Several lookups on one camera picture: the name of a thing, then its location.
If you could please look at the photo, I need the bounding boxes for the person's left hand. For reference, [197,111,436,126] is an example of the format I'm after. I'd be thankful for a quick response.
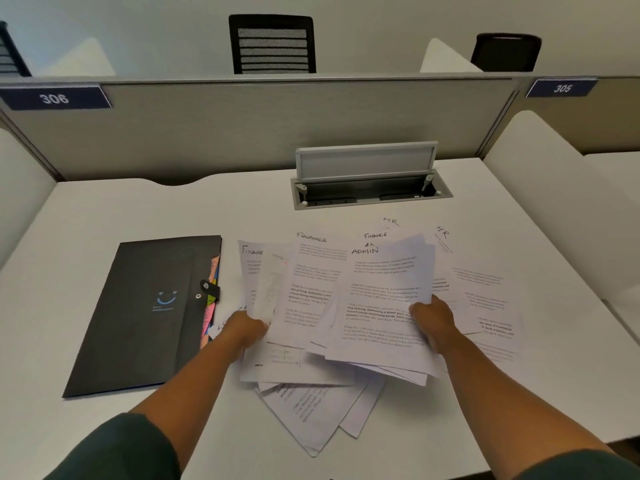
[219,311,269,353]

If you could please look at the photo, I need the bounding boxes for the person's right hand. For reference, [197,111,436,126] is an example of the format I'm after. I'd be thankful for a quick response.
[409,294,461,355]

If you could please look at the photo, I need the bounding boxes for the pile of white papers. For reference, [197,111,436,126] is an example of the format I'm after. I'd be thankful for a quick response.
[207,217,523,458]

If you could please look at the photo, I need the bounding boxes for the thin white paper bundle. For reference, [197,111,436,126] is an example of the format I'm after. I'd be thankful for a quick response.
[305,233,441,387]

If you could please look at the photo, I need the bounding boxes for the black expanding folder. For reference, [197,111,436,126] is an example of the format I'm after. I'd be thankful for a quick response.
[62,235,223,399]

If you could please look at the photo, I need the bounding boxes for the person's right forearm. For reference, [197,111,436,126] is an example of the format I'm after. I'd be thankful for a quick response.
[435,334,613,473]

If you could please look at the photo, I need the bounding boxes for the person's left forearm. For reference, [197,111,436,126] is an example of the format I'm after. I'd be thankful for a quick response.
[129,339,249,471]

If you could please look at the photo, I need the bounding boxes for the white side desk divider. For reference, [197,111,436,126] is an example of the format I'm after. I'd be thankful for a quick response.
[0,127,57,268]
[482,110,640,341]

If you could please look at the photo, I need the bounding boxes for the green left sleeve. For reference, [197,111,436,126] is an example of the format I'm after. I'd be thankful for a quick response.
[43,413,182,480]

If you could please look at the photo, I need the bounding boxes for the green sleeve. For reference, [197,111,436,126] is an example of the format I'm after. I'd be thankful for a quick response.
[43,413,182,480]
[515,448,640,480]

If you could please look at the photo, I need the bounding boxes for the grey fabric partition panel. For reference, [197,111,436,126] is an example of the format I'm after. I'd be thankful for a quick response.
[0,74,523,185]

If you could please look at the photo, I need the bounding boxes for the green right sleeve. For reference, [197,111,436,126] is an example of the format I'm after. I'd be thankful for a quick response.
[515,448,640,480]

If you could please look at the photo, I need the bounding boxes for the blue desk number sign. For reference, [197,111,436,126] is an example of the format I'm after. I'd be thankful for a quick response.
[525,77,599,99]
[0,84,113,111]

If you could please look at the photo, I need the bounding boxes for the beige partition panel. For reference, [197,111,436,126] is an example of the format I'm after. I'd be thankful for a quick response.
[477,74,640,158]

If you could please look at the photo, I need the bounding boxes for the black mesh office chair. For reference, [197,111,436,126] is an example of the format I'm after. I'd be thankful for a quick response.
[0,20,32,78]
[228,14,317,75]

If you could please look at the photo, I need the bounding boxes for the grey desk cable box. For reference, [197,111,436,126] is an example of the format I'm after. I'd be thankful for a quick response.
[291,168,454,211]

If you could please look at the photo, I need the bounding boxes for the grey cable box lid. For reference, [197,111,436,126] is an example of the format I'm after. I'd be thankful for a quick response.
[295,141,439,183]

